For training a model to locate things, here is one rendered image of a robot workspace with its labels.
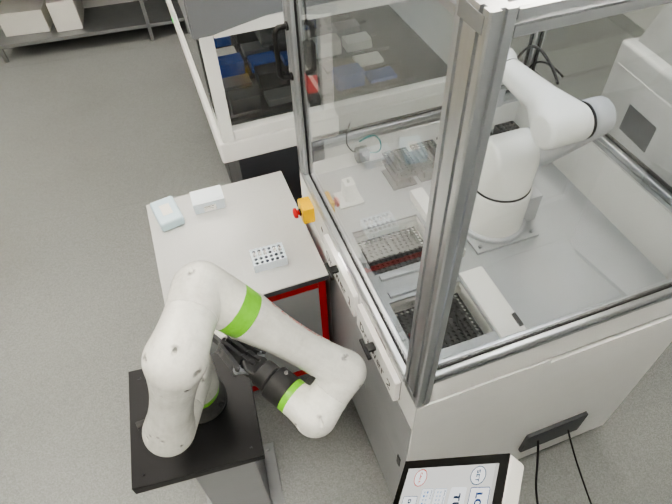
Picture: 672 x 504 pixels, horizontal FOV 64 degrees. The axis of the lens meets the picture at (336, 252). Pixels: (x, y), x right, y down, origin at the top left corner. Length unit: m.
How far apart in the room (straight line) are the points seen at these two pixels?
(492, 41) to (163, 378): 0.78
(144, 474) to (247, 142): 1.35
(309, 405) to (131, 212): 2.39
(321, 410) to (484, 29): 0.94
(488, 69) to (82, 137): 3.74
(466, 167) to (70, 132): 3.76
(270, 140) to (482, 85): 1.70
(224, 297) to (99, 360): 1.81
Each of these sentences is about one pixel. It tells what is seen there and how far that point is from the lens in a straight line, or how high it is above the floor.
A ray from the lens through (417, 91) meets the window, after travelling 0.96.
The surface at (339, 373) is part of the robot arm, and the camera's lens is 1.32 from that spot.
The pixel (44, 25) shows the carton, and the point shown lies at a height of 0.21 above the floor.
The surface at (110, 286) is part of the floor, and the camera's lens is 3.17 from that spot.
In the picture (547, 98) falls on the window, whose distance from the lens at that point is 0.87.
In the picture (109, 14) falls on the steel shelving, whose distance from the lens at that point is 5.53.
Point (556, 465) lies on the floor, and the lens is 2.57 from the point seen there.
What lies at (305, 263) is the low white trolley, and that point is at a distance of 2.00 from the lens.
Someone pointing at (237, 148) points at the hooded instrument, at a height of 0.87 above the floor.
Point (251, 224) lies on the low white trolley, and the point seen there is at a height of 0.76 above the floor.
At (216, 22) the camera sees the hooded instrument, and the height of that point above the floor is 1.41.
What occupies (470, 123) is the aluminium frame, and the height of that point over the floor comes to 1.84.
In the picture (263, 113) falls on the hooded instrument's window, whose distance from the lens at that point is 2.32.
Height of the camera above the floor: 2.29
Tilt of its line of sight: 49 degrees down
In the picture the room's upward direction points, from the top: 2 degrees counter-clockwise
